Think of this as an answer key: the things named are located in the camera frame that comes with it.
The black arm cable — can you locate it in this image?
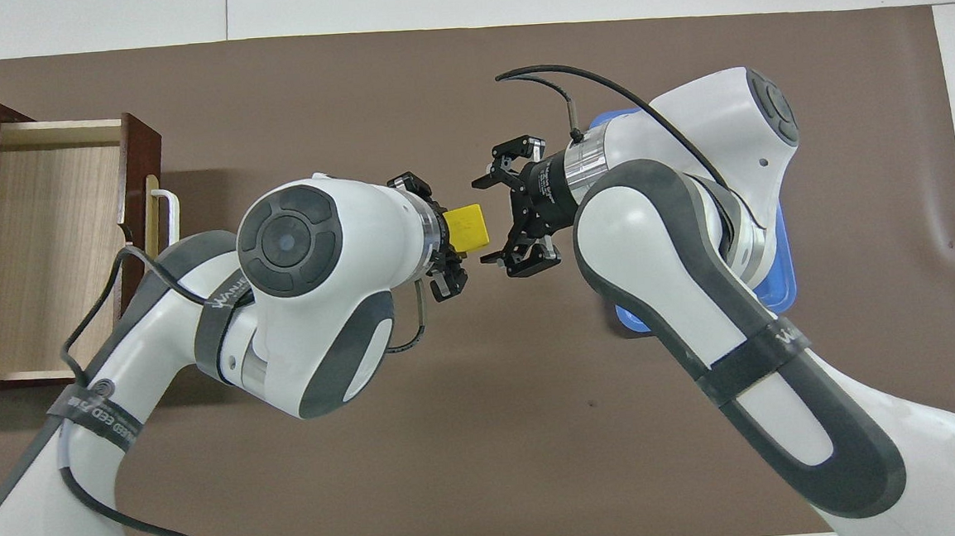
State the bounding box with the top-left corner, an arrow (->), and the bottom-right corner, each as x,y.
44,240 -> 233,536
495,54 -> 743,213

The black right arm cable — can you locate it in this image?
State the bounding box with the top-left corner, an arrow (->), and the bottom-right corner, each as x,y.
495,54 -> 743,213

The brown table mat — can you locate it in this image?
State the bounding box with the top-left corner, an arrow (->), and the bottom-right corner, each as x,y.
0,0 -> 955,536

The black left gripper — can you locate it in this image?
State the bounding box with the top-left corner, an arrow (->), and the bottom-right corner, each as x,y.
387,168 -> 470,305

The yellow cube block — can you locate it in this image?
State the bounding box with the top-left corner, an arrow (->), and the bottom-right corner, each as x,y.
444,203 -> 494,254

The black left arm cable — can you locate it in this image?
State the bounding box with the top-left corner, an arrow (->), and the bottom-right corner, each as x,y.
44,240 -> 233,536

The wooden drawer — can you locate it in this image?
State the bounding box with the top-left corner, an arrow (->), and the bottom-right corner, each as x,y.
0,112 -> 176,385

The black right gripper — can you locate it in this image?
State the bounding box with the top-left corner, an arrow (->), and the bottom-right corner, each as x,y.
469,132 -> 587,281

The white drawer handle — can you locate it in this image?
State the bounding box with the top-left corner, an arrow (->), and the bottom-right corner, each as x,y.
149,187 -> 184,251

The blue plastic tray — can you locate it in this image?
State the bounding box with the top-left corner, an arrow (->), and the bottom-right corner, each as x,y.
587,98 -> 802,337

